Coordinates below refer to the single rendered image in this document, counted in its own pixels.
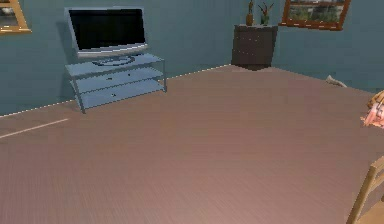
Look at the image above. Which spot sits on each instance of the light wooden chair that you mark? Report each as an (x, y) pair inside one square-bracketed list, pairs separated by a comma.
[(368, 196)]

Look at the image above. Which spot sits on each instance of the grey glass television stand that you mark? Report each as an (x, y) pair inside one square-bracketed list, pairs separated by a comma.
[(116, 78)]

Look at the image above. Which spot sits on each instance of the dark brown chest of drawers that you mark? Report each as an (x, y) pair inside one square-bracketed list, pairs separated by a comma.
[(253, 45)]

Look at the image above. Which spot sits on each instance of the brown vase with plant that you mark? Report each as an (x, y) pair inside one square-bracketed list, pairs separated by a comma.
[(249, 17)]

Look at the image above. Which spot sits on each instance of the silver flat television set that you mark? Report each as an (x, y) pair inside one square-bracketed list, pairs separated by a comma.
[(106, 30)]

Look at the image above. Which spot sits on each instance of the green vase with red plant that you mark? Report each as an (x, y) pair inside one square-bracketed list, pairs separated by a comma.
[(265, 16)]

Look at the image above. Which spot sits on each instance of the pale grey flat object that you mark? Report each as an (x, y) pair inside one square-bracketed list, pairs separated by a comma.
[(335, 81)]

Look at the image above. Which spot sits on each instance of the brown framed landscape picture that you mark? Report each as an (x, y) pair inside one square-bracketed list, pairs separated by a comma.
[(315, 13)]

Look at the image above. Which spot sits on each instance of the pink and orange cloth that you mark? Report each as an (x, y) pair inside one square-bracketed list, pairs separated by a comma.
[(376, 111)]

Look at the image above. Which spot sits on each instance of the light wood framed picture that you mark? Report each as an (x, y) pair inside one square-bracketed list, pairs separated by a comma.
[(13, 20)]

